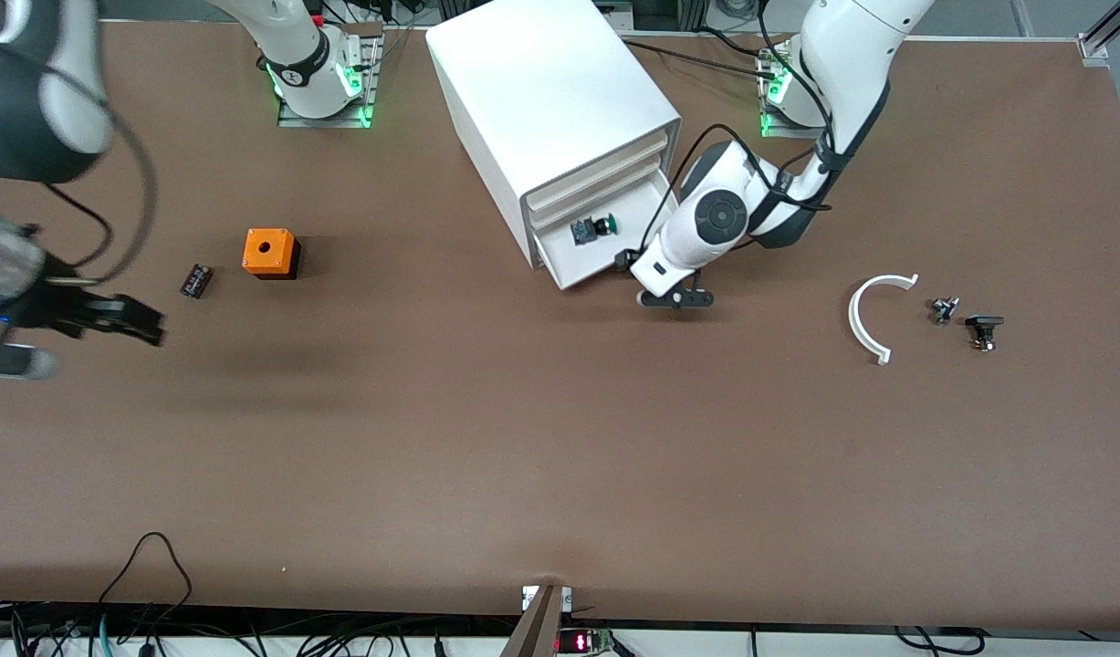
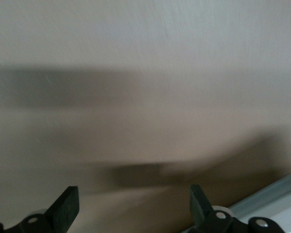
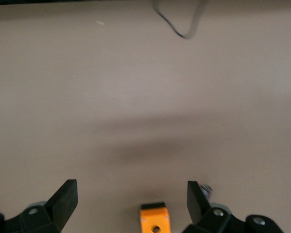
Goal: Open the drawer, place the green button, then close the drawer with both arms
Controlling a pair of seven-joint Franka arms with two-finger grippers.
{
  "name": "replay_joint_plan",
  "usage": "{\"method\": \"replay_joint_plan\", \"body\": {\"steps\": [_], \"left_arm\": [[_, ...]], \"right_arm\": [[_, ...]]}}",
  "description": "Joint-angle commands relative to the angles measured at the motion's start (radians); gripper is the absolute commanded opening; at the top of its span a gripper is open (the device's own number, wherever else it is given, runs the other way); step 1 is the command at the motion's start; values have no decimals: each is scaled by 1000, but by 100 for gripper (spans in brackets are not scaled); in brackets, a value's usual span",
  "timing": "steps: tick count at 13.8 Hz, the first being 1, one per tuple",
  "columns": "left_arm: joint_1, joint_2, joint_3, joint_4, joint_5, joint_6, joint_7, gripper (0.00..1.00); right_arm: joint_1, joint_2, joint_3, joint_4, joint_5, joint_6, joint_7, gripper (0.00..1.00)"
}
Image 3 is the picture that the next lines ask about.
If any black looped table cable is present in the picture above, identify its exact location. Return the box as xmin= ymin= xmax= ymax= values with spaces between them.
xmin=151 ymin=0 xmax=207 ymax=40

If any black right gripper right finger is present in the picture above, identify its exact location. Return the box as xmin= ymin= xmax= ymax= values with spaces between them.
xmin=181 ymin=180 xmax=285 ymax=233

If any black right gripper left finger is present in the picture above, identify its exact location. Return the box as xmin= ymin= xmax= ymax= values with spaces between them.
xmin=0 ymin=179 xmax=78 ymax=233

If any orange box with hole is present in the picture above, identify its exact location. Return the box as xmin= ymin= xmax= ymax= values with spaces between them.
xmin=139 ymin=201 xmax=172 ymax=233

